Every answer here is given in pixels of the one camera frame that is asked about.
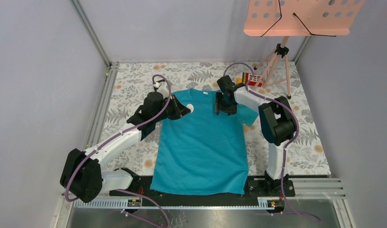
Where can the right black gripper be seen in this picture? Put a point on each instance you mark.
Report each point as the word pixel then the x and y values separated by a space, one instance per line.
pixel 220 107

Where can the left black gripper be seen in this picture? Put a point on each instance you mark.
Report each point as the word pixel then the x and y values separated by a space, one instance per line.
pixel 179 109

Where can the blue round brooch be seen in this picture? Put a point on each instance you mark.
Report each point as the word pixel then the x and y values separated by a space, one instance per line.
pixel 190 107

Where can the teal t-shirt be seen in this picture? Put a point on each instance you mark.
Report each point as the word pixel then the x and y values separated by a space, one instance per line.
pixel 203 153

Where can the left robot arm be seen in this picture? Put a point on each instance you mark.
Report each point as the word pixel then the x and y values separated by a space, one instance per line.
pixel 83 174

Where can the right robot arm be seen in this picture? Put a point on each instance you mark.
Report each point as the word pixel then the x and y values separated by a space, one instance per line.
pixel 277 122

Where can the red toy block house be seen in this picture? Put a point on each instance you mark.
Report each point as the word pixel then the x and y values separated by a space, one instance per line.
pixel 253 79

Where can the floral table mat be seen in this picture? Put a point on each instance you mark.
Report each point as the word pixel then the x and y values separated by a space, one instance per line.
pixel 305 156

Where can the pink music stand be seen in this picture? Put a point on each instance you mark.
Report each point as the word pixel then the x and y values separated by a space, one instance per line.
pixel 289 18

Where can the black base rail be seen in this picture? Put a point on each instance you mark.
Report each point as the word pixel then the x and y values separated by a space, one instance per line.
pixel 255 187

